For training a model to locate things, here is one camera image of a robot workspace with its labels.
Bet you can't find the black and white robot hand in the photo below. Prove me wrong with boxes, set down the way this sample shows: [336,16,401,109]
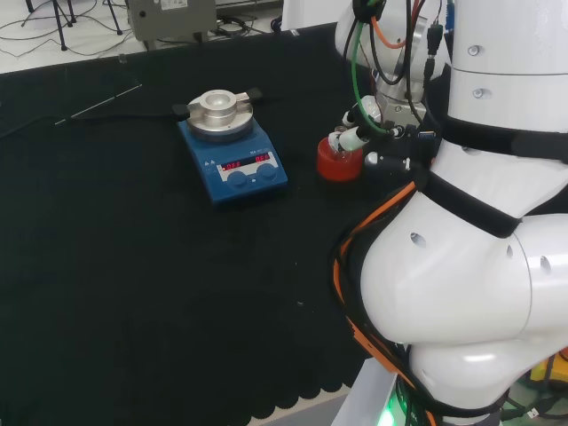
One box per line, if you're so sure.
[328,94,443,174]

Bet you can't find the blue-base heater with steel plate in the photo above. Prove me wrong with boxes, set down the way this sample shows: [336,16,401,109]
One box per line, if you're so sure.
[171,87,289,209]

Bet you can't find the grey metal box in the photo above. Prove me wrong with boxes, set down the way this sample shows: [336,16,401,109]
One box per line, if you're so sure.
[125,0,219,51]

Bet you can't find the grey robot mounting plate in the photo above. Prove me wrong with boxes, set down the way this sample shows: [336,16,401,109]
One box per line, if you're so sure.
[329,358,399,426]

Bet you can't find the black bench cloth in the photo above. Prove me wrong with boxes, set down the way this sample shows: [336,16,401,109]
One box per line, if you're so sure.
[0,24,445,426]

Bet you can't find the black tripod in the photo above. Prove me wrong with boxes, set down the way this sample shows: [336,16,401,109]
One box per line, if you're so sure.
[24,0,77,51]
[101,0,126,35]

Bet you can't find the orange robot cable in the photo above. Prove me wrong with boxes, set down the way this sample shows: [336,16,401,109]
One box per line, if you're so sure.
[330,8,440,426]

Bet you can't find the red flask support ring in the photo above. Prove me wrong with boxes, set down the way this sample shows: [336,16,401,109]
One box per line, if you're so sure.
[316,136,366,184]

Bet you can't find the green robot cable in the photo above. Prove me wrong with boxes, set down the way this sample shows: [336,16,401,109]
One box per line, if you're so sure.
[349,0,392,137]

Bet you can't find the black heater power cable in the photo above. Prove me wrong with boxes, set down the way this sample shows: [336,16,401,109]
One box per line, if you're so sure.
[0,108,179,139]

